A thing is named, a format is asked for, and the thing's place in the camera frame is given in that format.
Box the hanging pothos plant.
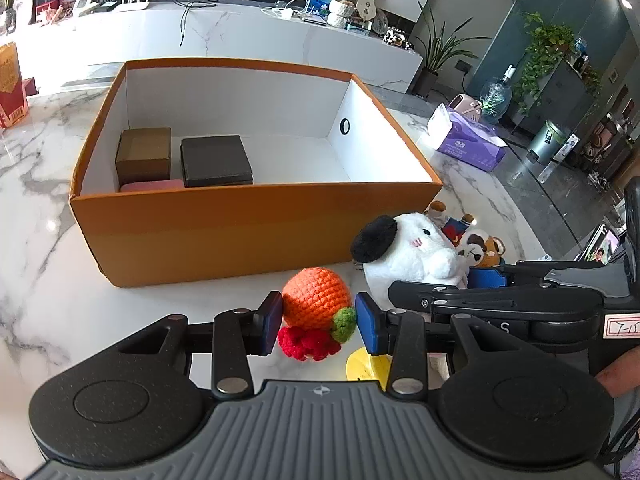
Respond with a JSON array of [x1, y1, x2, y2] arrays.
[[515, 10, 603, 116]]

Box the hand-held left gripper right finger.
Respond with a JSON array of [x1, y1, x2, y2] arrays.
[[354, 292, 511, 396]]

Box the cow figurines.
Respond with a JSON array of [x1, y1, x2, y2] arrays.
[[384, 30, 416, 51]]

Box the purple tissue pack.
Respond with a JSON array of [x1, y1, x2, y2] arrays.
[[427, 102, 508, 172]]

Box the grey cabinet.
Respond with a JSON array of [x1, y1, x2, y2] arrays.
[[520, 60, 601, 156]]

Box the clear water jug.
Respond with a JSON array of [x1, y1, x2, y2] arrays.
[[479, 65, 516, 125]]

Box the yellow toy suitcase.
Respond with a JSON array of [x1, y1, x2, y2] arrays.
[[346, 345, 393, 392]]

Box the red panda plush toy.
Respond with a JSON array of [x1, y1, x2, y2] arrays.
[[425, 200, 506, 268]]

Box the grey square box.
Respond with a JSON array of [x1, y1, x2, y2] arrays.
[[180, 135, 255, 188]]

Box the orange cardboard box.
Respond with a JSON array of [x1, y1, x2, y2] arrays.
[[69, 57, 444, 288]]

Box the pink space heater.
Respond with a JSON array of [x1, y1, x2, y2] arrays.
[[447, 94, 483, 116]]

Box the pink card holder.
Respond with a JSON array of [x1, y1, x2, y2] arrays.
[[120, 178, 186, 193]]

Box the person's right hand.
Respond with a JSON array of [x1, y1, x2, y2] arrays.
[[597, 350, 640, 396]]

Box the orange crochet fruit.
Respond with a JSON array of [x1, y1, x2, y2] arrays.
[[277, 267, 357, 361]]

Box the white marble tv cabinet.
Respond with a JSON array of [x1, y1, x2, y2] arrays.
[[0, 0, 425, 93]]

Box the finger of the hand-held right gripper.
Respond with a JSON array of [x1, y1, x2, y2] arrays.
[[389, 280, 548, 313], [467, 260, 551, 291]]

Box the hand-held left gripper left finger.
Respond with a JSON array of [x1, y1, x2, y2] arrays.
[[117, 291, 284, 398]]

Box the brown cardboard box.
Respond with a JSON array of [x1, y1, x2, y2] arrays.
[[115, 127, 172, 187]]

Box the red and gold gift box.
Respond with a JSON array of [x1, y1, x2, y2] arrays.
[[0, 42, 29, 128]]

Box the long-leaf potted plant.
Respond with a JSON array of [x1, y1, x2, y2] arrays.
[[410, 2, 493, 98]]

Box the silver trash can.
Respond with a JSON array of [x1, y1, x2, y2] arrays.
[[527, 120, 568, 165]]

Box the smartphone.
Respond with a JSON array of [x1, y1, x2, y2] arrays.
[[582, 224, 621, 265]]

